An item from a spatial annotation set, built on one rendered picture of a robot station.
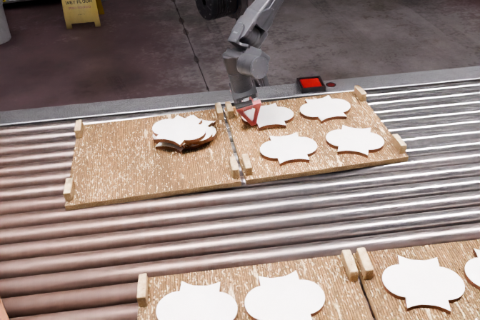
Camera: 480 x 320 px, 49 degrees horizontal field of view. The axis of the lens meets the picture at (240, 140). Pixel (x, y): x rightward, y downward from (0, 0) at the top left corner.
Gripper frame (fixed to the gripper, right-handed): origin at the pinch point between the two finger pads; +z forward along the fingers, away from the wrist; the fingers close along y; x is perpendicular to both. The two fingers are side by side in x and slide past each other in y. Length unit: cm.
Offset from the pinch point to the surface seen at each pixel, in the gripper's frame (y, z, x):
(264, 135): -7.9, 2.4, -1.9
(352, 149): -20.7, 5.8, -21.5
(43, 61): 274, 59, 135
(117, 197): -25.9, -4.6, 35.6
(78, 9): 338, 45, 108
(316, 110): -0.3, 4.3, -18.3
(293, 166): -22.7, 3.8, -5.9
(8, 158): -1, -10, 65
